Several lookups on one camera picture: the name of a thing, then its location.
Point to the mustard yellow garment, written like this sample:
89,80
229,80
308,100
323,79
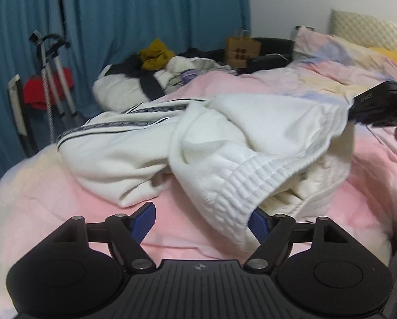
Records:
155,56

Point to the grey jacket with purple label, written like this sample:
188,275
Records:
183,70

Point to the black garment on pile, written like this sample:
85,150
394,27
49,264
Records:
131,67

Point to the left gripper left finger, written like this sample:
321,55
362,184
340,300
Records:
126,233

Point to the black bedside armchair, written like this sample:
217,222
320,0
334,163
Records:
274,53

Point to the brown paper shopping bag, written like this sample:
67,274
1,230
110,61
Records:
240,48

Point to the blue curtain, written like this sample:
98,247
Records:
102,32

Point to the white and black chair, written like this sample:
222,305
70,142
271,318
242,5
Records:
20,117

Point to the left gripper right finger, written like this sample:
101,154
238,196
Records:
274,233

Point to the beige quilted headboard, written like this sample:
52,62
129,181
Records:
364,30

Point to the garment steamer on stand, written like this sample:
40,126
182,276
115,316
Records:
55,82

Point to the white sweatpants with striped band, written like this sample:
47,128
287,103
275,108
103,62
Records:
231,154

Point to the yellow pillow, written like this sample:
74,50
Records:
386,53

